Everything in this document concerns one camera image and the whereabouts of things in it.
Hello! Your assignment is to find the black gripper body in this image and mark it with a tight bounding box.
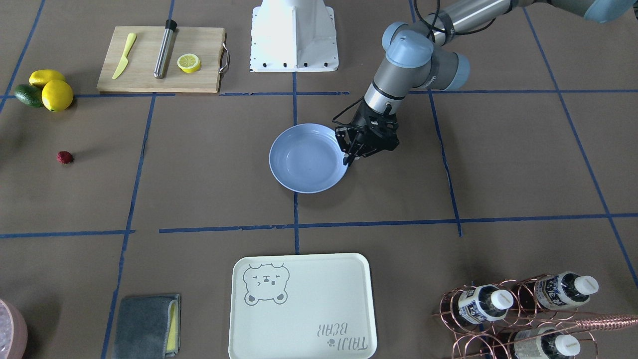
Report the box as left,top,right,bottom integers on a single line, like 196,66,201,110
335,101,399,158

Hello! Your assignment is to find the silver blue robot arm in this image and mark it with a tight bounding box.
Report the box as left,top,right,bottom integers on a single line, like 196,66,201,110
332,0,532,166

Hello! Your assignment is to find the blue plate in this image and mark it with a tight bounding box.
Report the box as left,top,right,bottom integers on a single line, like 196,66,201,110
269,123,348,194

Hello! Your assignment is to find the red strawberry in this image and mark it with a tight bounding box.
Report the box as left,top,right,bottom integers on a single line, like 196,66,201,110
56,152,74,165

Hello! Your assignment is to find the cream bear tray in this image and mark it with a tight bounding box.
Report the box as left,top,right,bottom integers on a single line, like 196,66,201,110
228,253,378,359

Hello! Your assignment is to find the wooden cutting board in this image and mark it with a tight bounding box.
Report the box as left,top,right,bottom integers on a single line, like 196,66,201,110
97,26,230,94

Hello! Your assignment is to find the lemon half slice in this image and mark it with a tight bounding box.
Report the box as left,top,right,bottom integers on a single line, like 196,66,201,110
177,54,201,73

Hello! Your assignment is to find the bottle white cap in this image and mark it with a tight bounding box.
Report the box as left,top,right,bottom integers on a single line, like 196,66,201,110
453,285,514,327
533,271,600,311
510,327,581,359

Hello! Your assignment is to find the steel cylinder black cap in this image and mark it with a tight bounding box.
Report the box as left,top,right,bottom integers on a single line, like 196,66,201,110
153,19,177,79

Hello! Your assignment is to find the yellow plastic knife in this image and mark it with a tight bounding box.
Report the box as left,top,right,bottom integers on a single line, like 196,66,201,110
112,32,137,80

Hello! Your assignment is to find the grey yellow cloth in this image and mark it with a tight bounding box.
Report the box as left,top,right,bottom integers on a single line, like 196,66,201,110
112,293,181,359

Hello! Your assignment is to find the bottle white cap bottom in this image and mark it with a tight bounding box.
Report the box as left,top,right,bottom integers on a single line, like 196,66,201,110
510,327,581,359

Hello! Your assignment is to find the yellow lemon lower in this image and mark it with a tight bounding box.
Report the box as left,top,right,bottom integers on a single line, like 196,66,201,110
42,80,74,112

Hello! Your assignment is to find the yellow lemon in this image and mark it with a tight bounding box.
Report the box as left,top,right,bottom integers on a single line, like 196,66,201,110
42,80,74,112
29,69,66,89

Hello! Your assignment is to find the yellow lemon upper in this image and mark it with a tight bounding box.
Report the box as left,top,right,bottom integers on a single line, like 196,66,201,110
29,69,66,89

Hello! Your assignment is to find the green avocado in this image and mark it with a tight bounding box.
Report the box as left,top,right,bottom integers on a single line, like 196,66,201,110
14,84,44,108

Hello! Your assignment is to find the pink bowl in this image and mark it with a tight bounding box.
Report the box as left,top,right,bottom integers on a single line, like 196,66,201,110
0,299,28,359

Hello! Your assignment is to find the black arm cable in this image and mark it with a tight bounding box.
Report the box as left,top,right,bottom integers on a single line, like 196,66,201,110
331,0,479,125

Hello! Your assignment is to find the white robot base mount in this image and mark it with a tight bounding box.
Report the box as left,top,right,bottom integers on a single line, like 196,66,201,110
249,0,339,73

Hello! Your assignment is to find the copper wire bottle rack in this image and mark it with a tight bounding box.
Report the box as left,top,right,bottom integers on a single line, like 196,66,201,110
432,275,637,359

